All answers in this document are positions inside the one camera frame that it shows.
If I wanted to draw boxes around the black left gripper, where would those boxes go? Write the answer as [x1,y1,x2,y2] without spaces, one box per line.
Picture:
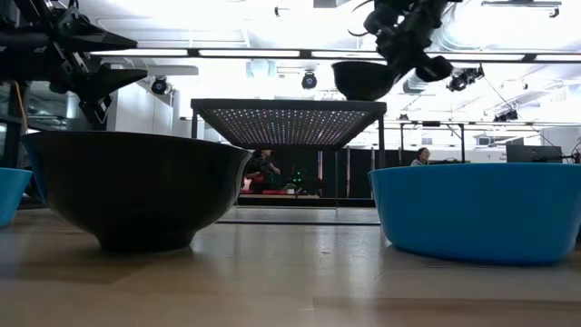
[22,0,149,131]

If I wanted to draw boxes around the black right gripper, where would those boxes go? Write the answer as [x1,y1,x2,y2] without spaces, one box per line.
[364,0,455,83]

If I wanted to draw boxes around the black mini bowl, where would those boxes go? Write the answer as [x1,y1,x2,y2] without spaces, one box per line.
[330,61,397,102]
[21,130,253,253]

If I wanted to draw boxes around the blue mini bowl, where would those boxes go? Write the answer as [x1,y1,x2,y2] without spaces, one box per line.
[0,167,34,228]
[367,162,581,267]

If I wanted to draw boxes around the black round ceiling spotlight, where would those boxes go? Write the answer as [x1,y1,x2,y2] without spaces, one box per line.
[149,75,171,96]
[300,70,319,91]

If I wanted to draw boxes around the person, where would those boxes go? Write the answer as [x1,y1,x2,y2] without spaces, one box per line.
[242,148,282,192]
[410,146,431,167]

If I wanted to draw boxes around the small black track light cluster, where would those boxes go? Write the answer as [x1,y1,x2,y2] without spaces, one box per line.
[493,109,520,124]

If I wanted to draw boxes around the long ceiling light fixture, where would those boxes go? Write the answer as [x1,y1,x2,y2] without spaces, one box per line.
[480,0,563,8]

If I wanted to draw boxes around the black partition panels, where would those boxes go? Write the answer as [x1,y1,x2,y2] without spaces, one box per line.
[317,148,419,201]

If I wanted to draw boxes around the black perforated metal shelf rack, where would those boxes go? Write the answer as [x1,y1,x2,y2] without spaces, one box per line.
[190,98,389,226]

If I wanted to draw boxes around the black computer monitor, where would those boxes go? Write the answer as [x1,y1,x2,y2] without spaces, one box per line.
[506,144,564,164]

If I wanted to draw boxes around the black metal workstation frame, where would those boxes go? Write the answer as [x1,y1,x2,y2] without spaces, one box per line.
[398,120,468,164]

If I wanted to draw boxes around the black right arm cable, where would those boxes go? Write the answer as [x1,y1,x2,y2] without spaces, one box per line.
[347,0,378,38]

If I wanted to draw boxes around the yellow cable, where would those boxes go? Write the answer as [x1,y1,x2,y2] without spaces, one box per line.
[15,81,29,134]

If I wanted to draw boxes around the overhead frame bar with lights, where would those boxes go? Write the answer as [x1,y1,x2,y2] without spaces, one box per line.
[90,46,581,64]

